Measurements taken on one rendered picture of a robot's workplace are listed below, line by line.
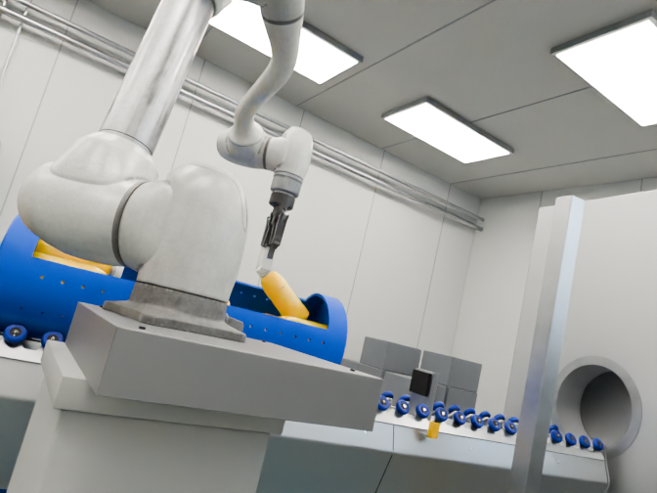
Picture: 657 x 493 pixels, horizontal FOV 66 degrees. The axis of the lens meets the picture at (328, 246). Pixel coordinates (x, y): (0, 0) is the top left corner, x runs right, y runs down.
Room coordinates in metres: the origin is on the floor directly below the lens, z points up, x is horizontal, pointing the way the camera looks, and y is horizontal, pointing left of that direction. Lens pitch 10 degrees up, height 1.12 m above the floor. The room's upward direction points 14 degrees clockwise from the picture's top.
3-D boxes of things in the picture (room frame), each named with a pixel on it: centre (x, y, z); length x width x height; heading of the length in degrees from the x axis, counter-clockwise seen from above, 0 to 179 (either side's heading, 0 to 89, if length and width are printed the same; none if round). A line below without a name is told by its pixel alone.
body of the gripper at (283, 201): (1.47, 0.17, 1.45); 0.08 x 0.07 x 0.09; 24
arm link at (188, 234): (0.86, 0.23, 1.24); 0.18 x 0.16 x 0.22; 82
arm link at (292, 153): (1.48, 0.18, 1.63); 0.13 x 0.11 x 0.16; 81
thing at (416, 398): (1.73, -0.42, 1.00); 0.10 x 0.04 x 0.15; 24
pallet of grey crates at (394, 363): (4.95, -0.98, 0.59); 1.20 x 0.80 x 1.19; 31
